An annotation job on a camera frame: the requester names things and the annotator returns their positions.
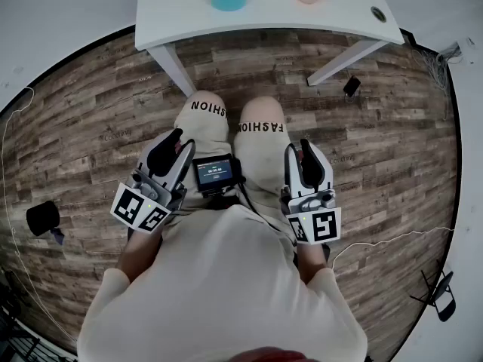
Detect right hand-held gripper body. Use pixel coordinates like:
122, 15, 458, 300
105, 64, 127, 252
278, 185, 343, 245

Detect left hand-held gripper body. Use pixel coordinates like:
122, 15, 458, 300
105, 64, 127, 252
109, 166, 189, 234

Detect person's right forearm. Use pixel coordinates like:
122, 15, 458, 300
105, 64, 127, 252
296, 239, 329, 287

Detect person's left forearm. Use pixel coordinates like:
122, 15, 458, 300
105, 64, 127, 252
115, 222, 164, 284

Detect black screen device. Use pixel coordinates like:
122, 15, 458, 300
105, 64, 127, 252
192, 155, 235, 199

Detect beige printed shorts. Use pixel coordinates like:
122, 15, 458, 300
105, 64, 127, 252
165, 98, 299, 241

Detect person's right leg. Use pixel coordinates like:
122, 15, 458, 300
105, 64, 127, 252
239, 95, 284, 126

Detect small black box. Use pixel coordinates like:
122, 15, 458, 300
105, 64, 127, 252
342, 75, 361, 98

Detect person's beige shirt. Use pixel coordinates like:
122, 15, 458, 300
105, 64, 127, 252
77, 204, 369, 362

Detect black cylindrical pouch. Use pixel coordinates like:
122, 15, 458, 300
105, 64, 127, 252
25, 201, 66, 245

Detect person's head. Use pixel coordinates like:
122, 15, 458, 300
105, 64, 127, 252
235, 346, 320, 362

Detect black folding chair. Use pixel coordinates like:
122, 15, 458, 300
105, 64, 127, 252
410, 269, 457, 323

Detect black metal railing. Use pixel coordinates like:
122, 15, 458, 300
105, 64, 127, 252
0, 268, 78, 362

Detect black device cable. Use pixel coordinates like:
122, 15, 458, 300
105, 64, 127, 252
232, 157, 267, 218

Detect short white floor cable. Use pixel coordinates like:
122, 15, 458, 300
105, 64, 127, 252
331, 225, 456, 271

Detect long white floor cable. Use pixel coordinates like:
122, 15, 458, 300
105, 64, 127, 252
0, 86, 80, 354

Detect tangled grey wire bundle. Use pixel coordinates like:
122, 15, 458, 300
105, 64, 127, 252
411, 43, 465, 120

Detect white wall socket box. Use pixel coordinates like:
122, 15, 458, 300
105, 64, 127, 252
456, 35, 478, 66

